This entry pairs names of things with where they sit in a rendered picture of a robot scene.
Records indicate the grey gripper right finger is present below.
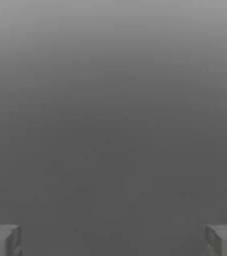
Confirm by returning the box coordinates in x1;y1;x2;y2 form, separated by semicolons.
204;223;227;256

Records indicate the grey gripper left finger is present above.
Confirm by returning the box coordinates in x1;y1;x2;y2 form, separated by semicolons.
0;223;24;256

